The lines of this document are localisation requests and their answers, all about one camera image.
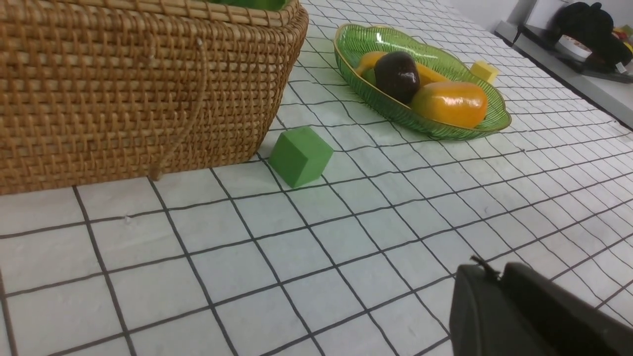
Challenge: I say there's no orange yellow mango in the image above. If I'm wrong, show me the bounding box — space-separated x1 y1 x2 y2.
409 81 488 129

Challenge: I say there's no yellow foam cube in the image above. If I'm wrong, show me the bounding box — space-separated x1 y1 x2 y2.
470 60 500 84

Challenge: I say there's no dark purple mangosteen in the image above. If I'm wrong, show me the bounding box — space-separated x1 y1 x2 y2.
374 51 421 104

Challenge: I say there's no yellow banana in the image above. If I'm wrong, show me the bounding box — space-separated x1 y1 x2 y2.
355 51 450 85

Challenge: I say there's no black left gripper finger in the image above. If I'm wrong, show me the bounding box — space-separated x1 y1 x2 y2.
449 256 633 356

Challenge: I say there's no black object on side shelf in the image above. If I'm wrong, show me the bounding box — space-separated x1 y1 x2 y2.
553 2 632 70

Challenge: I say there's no grey side shelf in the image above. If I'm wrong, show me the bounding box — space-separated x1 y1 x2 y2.
493 22 633 129

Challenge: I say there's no green foam cube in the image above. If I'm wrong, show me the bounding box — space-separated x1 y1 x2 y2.
269 126 334 188

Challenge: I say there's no white checkered tablecloth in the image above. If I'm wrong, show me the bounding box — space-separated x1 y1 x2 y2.
1 0 632 356

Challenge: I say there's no woven rattan basket green lining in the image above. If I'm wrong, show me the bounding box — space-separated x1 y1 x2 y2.
0 0 309 195

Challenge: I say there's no green leaf-shaped glass plate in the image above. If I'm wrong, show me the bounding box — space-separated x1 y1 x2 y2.
334 23 512 140

